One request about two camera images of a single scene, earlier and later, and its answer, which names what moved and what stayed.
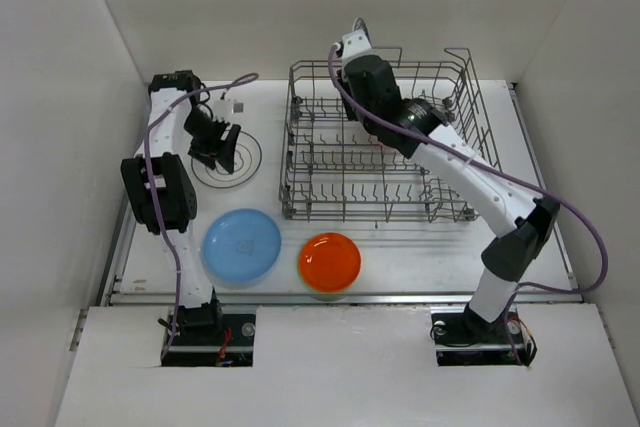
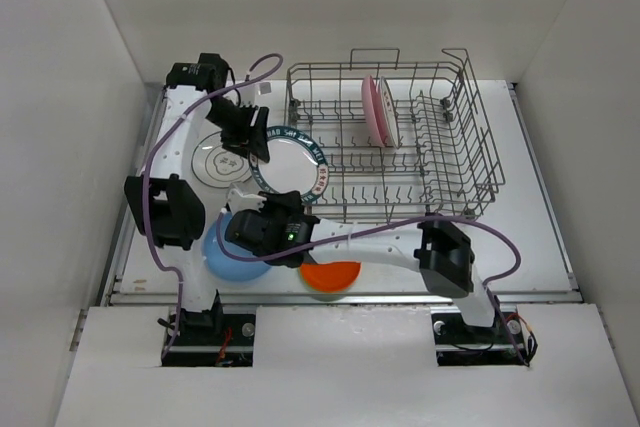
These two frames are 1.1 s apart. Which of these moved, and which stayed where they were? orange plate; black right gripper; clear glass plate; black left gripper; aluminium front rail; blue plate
Moved: black right gripper; black left gripper
Stayed: clear glass plate; blue plate; orange plate; aluminium front rail
